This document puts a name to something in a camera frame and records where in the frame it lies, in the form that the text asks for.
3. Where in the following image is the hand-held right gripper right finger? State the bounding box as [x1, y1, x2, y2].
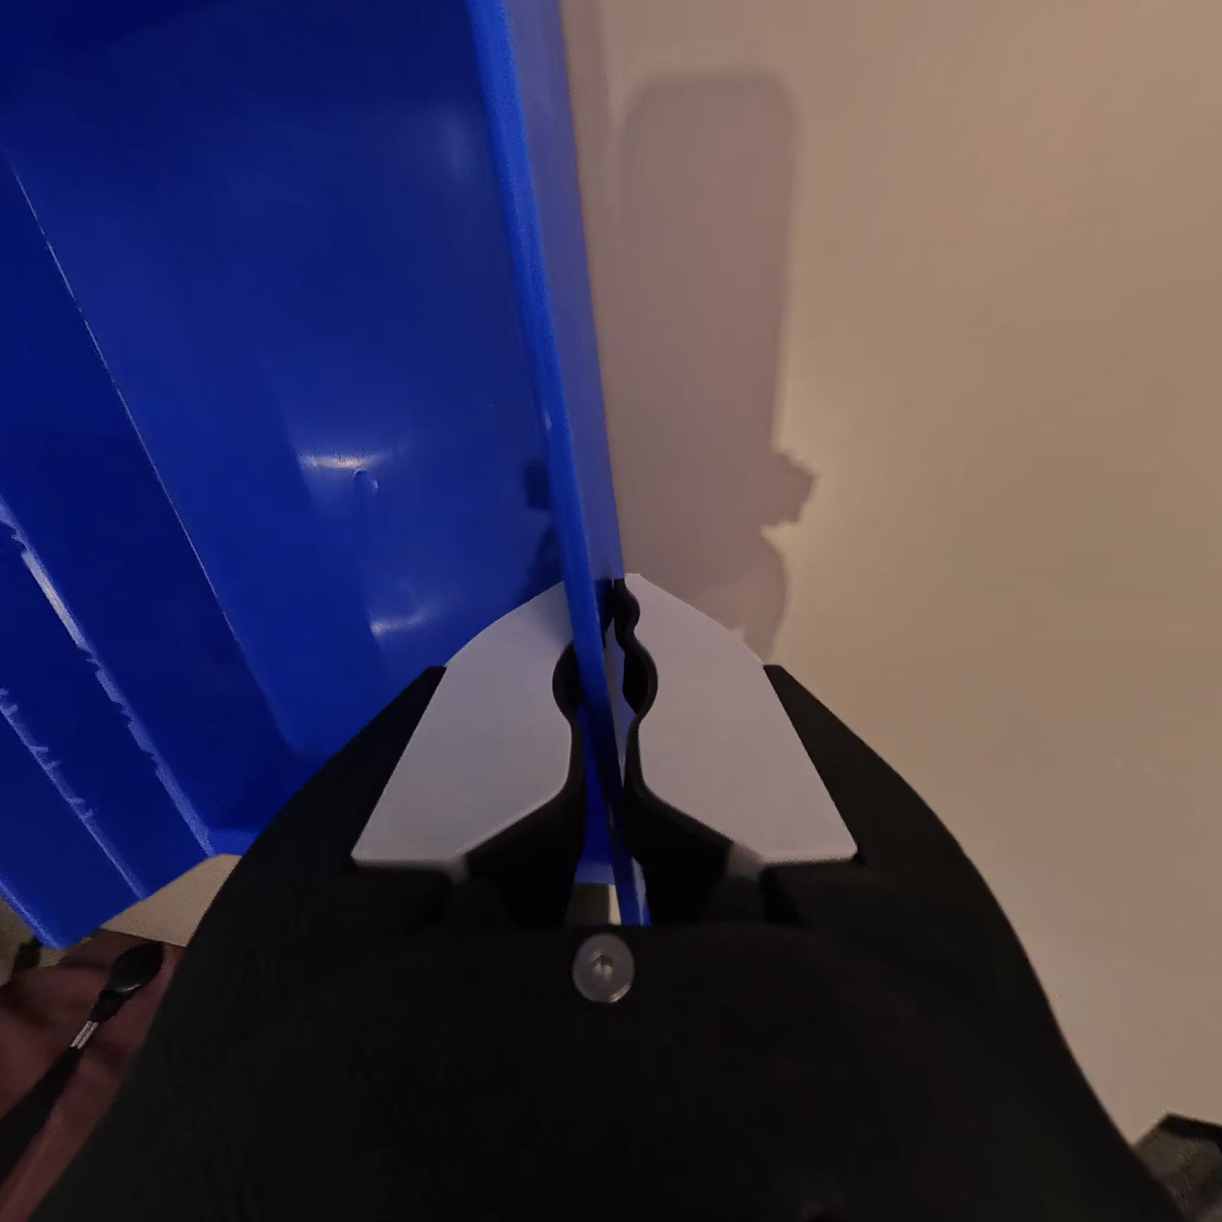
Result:
[611, 573, 860, 925]

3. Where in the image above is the blue plastic bin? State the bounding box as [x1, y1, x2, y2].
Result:
[0, 0, 661, 948]

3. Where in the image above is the black strap with toggle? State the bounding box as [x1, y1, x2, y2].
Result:
[0, 940, 166, 1127]

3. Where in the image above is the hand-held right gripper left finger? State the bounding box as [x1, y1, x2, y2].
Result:
[350, 582, 588, 925]

